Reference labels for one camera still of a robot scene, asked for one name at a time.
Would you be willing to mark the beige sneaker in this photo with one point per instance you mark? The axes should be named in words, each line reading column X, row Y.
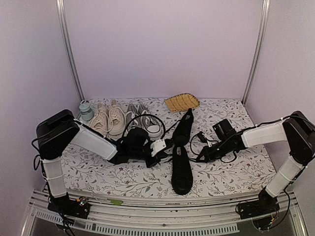
column 117, row 117
column 100, row 121

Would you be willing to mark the aluminium frame post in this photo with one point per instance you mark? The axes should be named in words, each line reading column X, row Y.
column 68, row 48
column 258, row 47

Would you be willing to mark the green tape piece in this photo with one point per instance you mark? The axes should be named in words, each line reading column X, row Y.
column 115, row 202

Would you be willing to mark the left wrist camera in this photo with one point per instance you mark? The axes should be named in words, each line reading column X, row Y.
column 160, row 145

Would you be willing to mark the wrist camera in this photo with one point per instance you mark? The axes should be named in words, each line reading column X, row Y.
column 203, row 138
column 160, row 145

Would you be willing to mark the pale green small jar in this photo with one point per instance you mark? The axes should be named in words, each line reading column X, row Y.
column 86, row 111

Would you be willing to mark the aluminium front rail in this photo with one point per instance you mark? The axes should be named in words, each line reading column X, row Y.
column 205, row 216

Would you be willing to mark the beige sneaker right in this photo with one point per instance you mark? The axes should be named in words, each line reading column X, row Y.
column 117, row 117

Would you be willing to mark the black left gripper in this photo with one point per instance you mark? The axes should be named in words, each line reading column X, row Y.
column 161, row 154

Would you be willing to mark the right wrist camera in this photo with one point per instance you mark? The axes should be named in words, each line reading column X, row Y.
column 203, row 138

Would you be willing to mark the aluminium frame post right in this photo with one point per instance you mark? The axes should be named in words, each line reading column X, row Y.
column 258, row 47

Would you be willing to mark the woven bamboo tray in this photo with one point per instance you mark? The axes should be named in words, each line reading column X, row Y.
column 182, row 102

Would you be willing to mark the grey sneaker right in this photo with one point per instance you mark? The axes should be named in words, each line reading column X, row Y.
column 150, row 124

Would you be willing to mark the grey sneaker left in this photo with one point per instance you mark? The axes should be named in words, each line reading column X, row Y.
column 132, row 112

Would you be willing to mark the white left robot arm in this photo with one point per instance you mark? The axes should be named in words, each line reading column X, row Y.
column 61, row 130

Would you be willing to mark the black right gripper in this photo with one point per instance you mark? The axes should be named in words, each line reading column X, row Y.
column 209, row 157

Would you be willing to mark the beige sneaker left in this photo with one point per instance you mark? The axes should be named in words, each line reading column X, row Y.
column 100, row 121

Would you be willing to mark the aluminium frame post left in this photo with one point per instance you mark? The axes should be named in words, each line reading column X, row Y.
column 68, row 48

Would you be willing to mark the black canvas sneaker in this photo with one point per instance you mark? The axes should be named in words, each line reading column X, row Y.
column 181, row 135
column 182, row 178

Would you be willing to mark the grey sneaker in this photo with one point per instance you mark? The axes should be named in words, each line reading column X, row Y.
column 150, row 124
column 132, row 112

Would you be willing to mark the black front canvas sneaker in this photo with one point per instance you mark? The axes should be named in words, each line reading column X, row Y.
column 182, row 178

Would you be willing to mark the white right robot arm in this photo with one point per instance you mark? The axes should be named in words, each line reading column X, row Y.
column 295, row 130

